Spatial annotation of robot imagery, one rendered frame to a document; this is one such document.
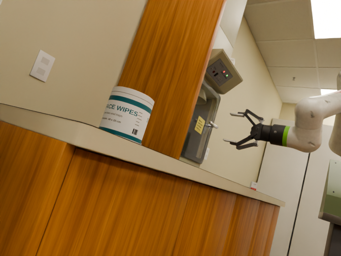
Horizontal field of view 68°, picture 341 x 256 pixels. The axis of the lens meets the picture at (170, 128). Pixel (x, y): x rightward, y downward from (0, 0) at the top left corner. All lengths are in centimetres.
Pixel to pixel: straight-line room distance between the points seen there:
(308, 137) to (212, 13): 68
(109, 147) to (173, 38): 92
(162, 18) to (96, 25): 34
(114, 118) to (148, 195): 22
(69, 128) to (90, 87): 88
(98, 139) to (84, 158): 5
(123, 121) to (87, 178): 24
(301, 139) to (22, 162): 97
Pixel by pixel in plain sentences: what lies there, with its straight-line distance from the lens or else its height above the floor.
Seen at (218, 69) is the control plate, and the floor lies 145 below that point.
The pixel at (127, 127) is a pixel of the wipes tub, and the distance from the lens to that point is 69.
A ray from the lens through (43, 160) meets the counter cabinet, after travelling 50.
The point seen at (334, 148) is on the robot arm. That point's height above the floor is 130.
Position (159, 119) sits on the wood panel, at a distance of 113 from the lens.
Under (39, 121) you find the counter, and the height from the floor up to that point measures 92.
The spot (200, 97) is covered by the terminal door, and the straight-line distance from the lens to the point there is 128.
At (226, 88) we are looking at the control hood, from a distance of 146.
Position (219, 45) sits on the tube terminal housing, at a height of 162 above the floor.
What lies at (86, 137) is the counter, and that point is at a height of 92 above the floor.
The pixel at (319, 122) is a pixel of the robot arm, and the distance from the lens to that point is 113.
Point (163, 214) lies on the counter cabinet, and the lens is 72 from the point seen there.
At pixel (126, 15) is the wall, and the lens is 152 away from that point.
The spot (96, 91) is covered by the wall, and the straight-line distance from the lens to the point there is 135.
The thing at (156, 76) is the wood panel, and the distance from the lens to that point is 124.
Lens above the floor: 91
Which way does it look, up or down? 9 degrees up
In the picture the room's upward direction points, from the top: 17 degrees clockwise
